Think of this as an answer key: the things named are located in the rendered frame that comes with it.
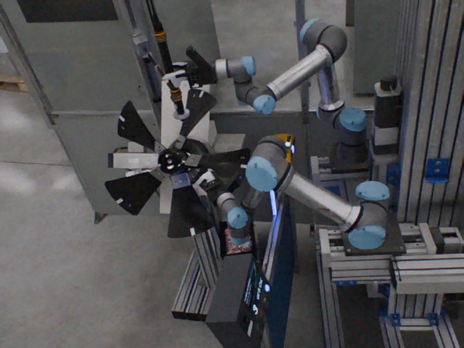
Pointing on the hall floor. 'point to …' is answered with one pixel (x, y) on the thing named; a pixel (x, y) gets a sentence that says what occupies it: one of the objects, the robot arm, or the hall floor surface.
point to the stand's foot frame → (194, 292)
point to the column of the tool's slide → (142, 61)
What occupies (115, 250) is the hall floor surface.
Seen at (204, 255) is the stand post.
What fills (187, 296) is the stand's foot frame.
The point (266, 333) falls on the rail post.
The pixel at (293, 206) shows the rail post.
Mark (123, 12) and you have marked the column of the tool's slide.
